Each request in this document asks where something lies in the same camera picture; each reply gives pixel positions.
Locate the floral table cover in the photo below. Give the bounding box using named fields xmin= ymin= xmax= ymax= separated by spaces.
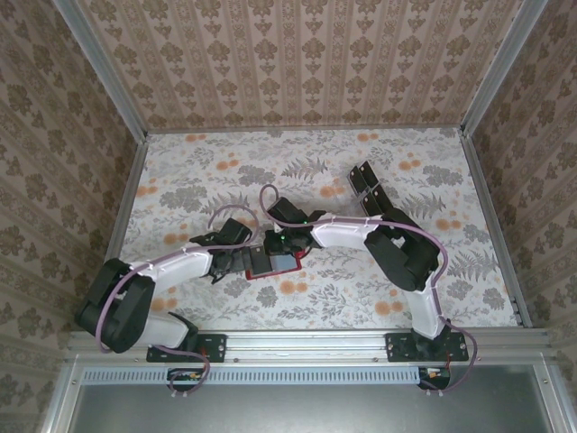
xmin=114 ymin=128 xmax=519 ymax=333

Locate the clear acrylic card stand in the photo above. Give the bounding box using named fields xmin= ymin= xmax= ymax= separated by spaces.
xmin=345 ymin=159 xmax=394 ymax=223

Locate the grey metal panel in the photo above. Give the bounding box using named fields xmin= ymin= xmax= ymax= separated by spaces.
xmin=67 ymin=364 xmax=558 ymax=433

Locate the long purple camera cable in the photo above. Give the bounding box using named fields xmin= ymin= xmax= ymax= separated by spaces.
xmin=258 ymin=182 xmax=448 ymax=326
xmin=96 ymin=204 xmax=260 ymax=355

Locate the aluminium table edge rail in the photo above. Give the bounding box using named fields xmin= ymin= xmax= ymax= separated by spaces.
xmin=459 ymin=130 xmax=531 ymax=329
xmin=105 ymin=133 xmax=150 ymax=263

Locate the small black circuit board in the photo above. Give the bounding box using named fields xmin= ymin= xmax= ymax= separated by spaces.
xmin=418 ymin=367 xmax=452 ymax=390
xmin=167 ymin=368 xmax=204 ymax=390

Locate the aluminium frame post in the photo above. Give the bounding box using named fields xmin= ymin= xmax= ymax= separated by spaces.
xmin=460 ymin=0 xmax=542 ymax=139
xmin=50 ymin=0 xmax=150 ymax=142

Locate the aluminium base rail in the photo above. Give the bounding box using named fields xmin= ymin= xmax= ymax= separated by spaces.
xmin=67 ymin=328 xmax=554 ymax=362

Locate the red leather card holder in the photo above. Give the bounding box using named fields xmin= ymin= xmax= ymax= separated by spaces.
xmin=244 ymin=250 xmax=304 ymax=282

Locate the white slotted cable duct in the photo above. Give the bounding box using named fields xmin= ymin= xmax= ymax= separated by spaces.
xmin=83 ymin=365 xmax=427 ymax=385

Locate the short purple base cable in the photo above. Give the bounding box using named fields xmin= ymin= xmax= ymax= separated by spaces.
xmin=417 ymin=315 xmax=479 ymax=398
xmin=148 ymin=345 xmax=212 ymax=401

